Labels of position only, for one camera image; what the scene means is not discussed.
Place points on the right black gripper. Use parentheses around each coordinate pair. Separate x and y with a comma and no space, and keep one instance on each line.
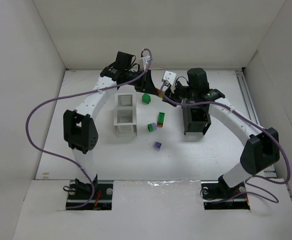
(175,93)

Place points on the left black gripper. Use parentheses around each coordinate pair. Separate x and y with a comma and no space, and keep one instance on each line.
(145,81)

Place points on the orange lego brick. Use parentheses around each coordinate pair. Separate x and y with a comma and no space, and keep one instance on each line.
(159,93)

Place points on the long green lego brick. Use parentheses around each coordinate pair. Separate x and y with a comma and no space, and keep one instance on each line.
(161,117)

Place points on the black two-cell container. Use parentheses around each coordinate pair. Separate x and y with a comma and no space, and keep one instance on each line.
(196,119)

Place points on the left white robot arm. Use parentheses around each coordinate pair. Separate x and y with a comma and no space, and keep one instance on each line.
(79,127)

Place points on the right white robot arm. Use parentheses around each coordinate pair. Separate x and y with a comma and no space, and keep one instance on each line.
(261,146)

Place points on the green lego cube top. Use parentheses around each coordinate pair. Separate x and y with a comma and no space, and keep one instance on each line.
(146,98)

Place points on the white two-cell container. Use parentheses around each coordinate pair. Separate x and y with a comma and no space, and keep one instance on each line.
(125,114)

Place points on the purple lego square brick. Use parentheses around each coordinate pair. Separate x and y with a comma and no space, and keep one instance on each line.
(157,145)

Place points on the white foam front board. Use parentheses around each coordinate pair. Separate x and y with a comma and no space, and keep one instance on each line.
(151,210)

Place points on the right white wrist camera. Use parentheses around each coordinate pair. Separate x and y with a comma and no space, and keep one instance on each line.
(170,78)

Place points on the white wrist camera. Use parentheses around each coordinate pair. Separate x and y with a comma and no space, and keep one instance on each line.
(170,78)
(144,62)

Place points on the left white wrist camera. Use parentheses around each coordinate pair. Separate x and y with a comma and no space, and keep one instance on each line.
(144,62)

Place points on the aluminium rail right side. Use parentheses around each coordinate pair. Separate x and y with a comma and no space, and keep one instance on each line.
(251,113)

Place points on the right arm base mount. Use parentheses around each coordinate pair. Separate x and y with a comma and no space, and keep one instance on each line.
(218,197)

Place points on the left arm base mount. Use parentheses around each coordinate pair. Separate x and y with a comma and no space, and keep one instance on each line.
(80,196)

